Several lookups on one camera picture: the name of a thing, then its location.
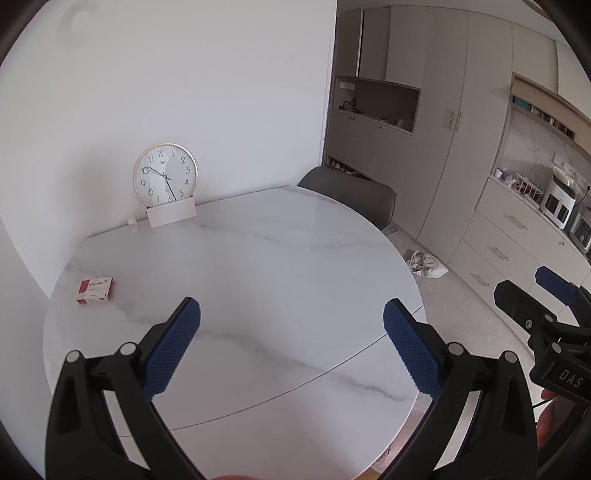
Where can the silver microwave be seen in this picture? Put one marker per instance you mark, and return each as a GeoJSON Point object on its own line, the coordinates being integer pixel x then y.
{"type": "Point", "coordinates": [582, 230]}

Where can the white countertop oven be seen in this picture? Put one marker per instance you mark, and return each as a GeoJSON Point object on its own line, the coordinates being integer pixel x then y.
{"type": "Point", "coordinates": [559, 203]}

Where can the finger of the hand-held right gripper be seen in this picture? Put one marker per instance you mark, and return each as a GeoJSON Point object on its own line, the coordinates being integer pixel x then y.
{"type": "Point", "coordinates": [556, 284]}
{"type": "Point", "coordinates": [517, 304]}

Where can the white dish rack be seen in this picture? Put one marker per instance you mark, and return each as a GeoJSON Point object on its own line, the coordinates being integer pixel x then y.
{"type": "Point", "coordinates": [526, 187]}

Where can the white card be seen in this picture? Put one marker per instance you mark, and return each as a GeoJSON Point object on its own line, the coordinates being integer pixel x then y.
{"type": "Point", "coordinates": [171, 213]}

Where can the small clear cup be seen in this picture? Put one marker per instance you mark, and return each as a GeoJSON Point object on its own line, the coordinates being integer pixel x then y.
{"type": "Point", "coordinates": [133, 225]}

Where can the round white wall clock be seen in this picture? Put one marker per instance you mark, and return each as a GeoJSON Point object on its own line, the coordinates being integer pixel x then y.
{"type": "Point", "coordinates": [165, 174]}

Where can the beige drawer unit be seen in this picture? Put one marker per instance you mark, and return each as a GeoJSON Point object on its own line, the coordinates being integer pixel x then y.
{"type": "Point", "coordinates": [508, 230]}

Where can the red and white small box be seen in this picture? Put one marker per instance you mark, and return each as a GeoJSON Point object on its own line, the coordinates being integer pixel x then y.
{"type": "Point", "coordinates": [94, 290]}

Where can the person's right hand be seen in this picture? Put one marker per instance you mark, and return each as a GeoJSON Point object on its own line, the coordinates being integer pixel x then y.
{"type": "Point", "coordinates": [547, 417]}

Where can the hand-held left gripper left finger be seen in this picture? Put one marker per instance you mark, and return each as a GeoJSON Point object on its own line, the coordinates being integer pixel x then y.
{"type": "Point", "coordinates": [173, 346]}

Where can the beige tall cabinet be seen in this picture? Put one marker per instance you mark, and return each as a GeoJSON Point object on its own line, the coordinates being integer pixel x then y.
{"type": "Point", "coordinates": [452, 138]}

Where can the grey chair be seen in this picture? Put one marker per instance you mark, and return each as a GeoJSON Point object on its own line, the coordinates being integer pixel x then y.
{"type": "Point", "coordinates": [355, 198]}

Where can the white tote bag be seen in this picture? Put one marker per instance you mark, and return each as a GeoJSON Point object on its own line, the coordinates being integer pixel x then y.
{"type": "Point", "coordinates": [425, 266]}

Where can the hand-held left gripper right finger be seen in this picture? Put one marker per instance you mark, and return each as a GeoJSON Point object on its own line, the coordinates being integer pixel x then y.
{"type": "Point", "coordinates": [411, 350]}

